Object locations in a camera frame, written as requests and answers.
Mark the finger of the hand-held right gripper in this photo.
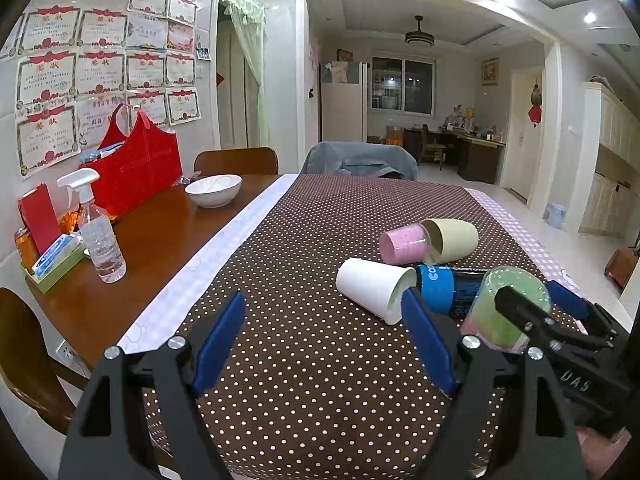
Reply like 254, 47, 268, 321
545, 279, 630, 342
494, 285, 615, 357

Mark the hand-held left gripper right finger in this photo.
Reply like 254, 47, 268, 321
400, 287, 587, 480

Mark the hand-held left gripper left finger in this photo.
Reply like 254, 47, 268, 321
59, 291, 247, 480

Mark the green cup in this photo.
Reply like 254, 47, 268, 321
460, 266, 552, 356

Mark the blue and black cup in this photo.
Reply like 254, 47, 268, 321
416, 265, 488, 317

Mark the white cup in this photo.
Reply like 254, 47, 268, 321
336, 258, 417, 325

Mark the beige cup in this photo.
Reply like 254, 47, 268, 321
420, 218, 479, 265

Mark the pink cup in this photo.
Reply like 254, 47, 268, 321
378, 225, 432, 266

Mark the brown polka dot tablecloth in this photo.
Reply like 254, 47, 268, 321
117, 172, 588, 480

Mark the light wooden cabinet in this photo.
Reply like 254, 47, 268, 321
580, 81, 640, 238

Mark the white bowl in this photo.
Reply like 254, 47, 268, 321
185, 174, 243, 209

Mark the clear spray bottle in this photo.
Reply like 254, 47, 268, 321
56, 168, 127, 283

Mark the white door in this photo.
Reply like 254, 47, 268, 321
501, 66, 545, 201

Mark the dark wooden desk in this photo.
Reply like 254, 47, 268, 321
404, 127, 507, 185

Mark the green tray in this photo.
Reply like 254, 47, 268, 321
20, 245, 87, 294

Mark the blue tissue packet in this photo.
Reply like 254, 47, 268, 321
32, 234, 83, 278

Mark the wooden desk chair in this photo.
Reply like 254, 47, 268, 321
419, 124, 447, 165

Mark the red hanging ornament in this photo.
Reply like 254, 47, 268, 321
526, 72, 545, 128

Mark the red bag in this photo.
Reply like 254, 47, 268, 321
80, 103, 183, 217

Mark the grey cloth covered chair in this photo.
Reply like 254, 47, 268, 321
300, 141, 418, 182

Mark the orange bottle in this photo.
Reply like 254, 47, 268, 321
14, 227, 38, 273

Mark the red box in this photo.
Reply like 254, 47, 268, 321
18, 183, 63, 256

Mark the white refrigerator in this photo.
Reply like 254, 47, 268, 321
320, 60, 369, 143

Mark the window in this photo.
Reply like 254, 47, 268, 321
372, 57, 436, 115

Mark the ceiling lamp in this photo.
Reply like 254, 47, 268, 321
404, 16, 436, 46

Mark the green curtain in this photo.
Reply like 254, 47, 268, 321
218, 0, 271, 147

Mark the white wall socket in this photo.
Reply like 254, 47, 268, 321
54, 340, 78, 367

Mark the wall of award certificates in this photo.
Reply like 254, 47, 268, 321
0, 0, 205, 178

